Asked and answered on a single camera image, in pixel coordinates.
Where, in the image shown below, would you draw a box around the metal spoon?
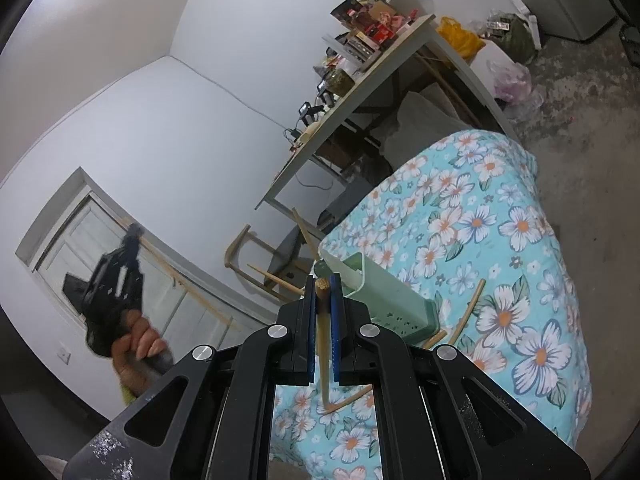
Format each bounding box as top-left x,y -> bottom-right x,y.
312,259 -> 333,281

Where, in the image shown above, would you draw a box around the green perforated utensil basket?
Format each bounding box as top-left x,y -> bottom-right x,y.
319,249 -> 440,344

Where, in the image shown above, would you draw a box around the black rice cooker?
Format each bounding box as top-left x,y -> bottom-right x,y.
618,24 -> 640,68

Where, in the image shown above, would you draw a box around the floral blue quilt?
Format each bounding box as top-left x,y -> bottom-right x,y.
269,130 -> 582,479

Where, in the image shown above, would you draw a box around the red cooking oil bottle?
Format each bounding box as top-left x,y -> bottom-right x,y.
349,10 -> 394,47

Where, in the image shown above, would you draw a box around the person left hand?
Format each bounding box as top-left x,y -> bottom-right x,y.
112,310 -> 168,396

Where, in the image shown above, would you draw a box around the yellow plastic bag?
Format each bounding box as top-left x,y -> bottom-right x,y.
437,16 -> 486,62

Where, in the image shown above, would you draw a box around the wooden chair black seat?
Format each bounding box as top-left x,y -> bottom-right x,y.
224,223 -> 312,304

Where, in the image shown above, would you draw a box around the white panel door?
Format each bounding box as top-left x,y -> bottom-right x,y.
16,168 -> 265,356

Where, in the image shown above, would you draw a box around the wooden desk grey frame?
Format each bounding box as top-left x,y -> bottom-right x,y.
258,14 -> 518,214

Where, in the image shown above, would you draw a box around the glass jar green pickles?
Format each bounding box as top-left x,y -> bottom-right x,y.
324,68 -> 355,98

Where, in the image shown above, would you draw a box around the pink white plastic bag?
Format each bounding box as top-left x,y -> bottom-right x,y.
487,61 -> 533,104

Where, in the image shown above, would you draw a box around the green canvas bag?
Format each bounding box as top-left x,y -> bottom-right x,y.
491,13 -> 536,65

